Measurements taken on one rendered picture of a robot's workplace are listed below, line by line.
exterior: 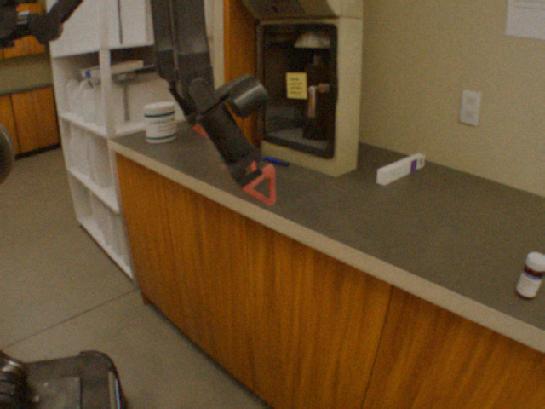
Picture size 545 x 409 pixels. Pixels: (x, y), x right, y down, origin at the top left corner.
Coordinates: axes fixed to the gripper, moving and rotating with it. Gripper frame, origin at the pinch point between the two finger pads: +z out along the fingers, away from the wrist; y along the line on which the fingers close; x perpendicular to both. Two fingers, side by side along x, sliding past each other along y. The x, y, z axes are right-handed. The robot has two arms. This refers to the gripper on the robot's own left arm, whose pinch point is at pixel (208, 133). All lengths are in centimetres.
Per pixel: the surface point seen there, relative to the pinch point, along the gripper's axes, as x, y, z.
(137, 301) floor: 83, 61, 73
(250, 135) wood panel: -12.3, 9.9, 13.0
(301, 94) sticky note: -28.6, -12.9, 1.7
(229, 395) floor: 56, -18, 89
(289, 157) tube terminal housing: -16.9, -6.9, 19.9
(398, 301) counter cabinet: -10, -70, 29
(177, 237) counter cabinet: 30.3, 9.5, 28.6
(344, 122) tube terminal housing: -33.0, -22.9, 12.3
